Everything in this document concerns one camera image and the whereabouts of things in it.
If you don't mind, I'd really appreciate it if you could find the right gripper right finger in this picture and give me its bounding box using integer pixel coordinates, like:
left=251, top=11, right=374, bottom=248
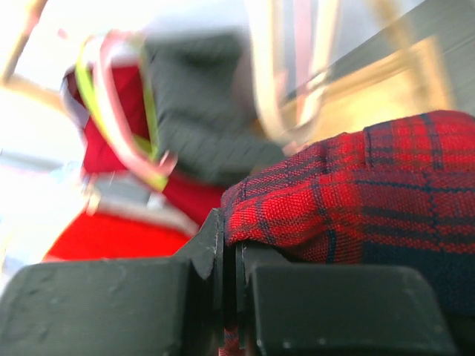
left=235, top=242, right=293, bottom=349

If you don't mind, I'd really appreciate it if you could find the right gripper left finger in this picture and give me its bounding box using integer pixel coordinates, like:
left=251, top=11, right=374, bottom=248
left=176, top=209, right=224, bottom=347

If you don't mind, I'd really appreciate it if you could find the dark red skirt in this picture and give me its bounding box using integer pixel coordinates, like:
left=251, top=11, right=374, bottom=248
left=63, top=65, right=224, bottom=225

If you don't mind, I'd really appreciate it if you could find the grey dotted garment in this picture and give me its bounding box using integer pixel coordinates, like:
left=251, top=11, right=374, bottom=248
left=145, top=32, right=284, bottom=186

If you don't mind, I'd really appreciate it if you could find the red plaid garment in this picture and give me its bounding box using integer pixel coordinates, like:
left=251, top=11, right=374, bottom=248
left=221, top=111, right=474, bottom=355

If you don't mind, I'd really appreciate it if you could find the pink hanger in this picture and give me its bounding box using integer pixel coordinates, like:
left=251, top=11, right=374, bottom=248
left=76, top=30, right=177, bottom=191

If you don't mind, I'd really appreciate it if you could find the beige wooden hanger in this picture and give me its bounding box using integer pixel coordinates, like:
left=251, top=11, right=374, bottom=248
left=246, top=1, right=341, bottom=145

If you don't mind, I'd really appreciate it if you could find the green hanger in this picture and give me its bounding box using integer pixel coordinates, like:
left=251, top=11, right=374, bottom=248
left=75, top=31, right=177, bottom=191

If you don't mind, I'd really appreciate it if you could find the metal clothes rack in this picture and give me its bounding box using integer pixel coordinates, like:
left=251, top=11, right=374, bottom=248
left=84, top=174, right=199, bottom=236

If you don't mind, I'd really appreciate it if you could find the bright red hung garment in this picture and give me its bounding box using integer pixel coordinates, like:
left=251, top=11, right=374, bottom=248
left=43, top=213, right=189, bottom=262

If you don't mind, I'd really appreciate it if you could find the wooden clothes rack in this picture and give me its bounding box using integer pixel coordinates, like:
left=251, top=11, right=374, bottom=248
left=1, top=1, right=452, bottom=142

